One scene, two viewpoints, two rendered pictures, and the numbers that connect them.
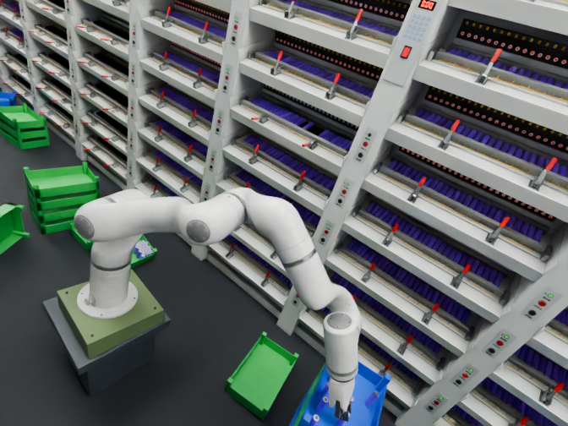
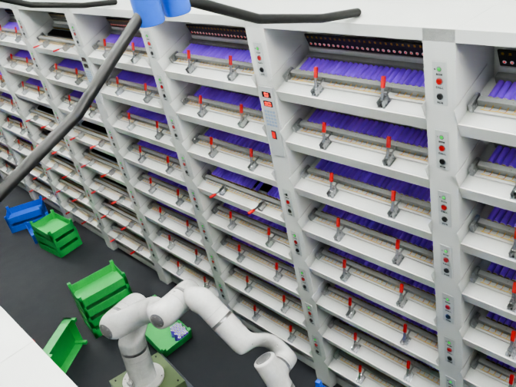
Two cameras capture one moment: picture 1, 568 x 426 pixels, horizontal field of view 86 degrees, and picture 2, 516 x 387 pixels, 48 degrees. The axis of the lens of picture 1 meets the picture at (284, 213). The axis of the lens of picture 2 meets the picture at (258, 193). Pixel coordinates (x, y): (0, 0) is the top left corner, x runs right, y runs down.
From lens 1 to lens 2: 151 cm
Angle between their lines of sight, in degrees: 23
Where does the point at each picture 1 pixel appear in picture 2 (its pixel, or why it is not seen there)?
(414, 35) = (272, 123)
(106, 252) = (127, 344)
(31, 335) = not seen: outside the picture
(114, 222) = (120, 324)
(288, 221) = (201, 302)
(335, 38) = (233, 128)
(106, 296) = (138, 377)
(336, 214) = (301, 261)
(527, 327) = (454, 330)
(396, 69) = (276, 147)
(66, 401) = not seen: outside the picture
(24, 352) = not seen: outside the picture
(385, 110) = (285, 175)
